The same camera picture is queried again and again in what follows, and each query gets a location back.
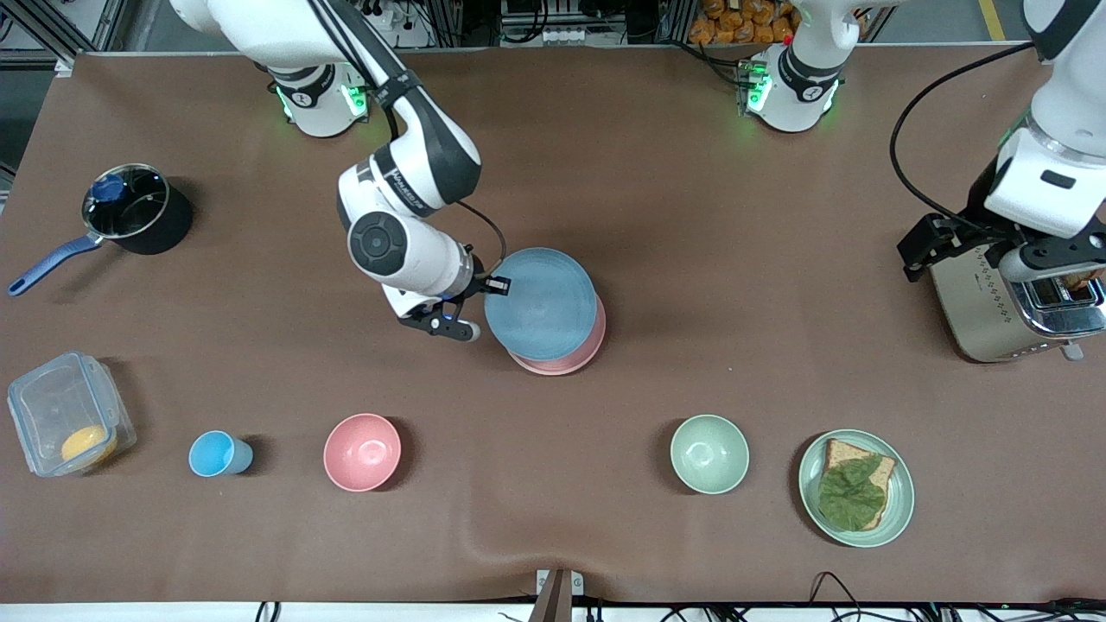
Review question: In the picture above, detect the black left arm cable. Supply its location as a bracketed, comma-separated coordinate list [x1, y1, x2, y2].
[890, 41, 1035, 232]

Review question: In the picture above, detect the black saucepan with blue handle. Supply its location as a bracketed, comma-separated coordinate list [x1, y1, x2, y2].
[9, 164, 194, 297]

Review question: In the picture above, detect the black looped floor cable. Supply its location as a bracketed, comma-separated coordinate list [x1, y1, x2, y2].
[808, 572, 865, 622]

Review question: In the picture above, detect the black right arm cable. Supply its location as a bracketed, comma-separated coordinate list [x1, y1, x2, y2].
[456, 200, 508, 277]

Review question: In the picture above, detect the glass lid with blue knob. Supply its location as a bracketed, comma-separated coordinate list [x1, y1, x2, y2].
[83, 164, 168, 240]

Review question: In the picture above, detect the blue plate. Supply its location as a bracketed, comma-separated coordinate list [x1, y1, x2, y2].
[484, 247, 599, 362]

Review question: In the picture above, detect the bag of oranges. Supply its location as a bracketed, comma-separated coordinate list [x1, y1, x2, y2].
[689, 0, 800, 46]

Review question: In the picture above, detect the toast slice with brown crust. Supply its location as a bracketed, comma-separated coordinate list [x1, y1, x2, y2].
[821, 439, 897, 530]

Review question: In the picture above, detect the clear plastic container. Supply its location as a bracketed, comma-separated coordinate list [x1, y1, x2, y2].
[7, 350, 137, 478]

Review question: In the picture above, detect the blue cup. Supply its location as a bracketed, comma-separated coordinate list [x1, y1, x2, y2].
[188, 430, 254, 478]

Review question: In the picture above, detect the metal table edge bracket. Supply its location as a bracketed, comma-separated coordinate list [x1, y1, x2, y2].
[536, 568, 584, 622]

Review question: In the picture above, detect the pink bowl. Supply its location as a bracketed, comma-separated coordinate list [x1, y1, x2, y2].
[323, 413, 403, 493]

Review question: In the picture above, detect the green lettuce leaf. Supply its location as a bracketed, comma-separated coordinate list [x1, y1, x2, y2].
[817, 455, 888, 530]

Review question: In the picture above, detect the beige and chrome toaster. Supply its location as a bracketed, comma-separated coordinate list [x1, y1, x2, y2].
[929, 242, 1106, 364]

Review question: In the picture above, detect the green plate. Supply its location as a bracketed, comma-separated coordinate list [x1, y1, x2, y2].
[798, 429, 915, 548]

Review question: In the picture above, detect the green bowl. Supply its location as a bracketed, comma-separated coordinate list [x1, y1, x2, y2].
[671, 415, 750, 495]

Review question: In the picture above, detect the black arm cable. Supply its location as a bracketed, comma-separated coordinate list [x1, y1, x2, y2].
[456, 200, 508, 277]
[890, 41, 1035, 232]

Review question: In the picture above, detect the pink plate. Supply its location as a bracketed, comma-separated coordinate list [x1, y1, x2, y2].
[508, 294, 607, 377]

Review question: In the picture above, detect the white power strip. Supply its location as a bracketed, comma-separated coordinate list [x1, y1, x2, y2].
[346, 0, 433, 48]

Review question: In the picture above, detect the yellow orange round food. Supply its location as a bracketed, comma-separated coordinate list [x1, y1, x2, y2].
[60, 425, 118, 467]

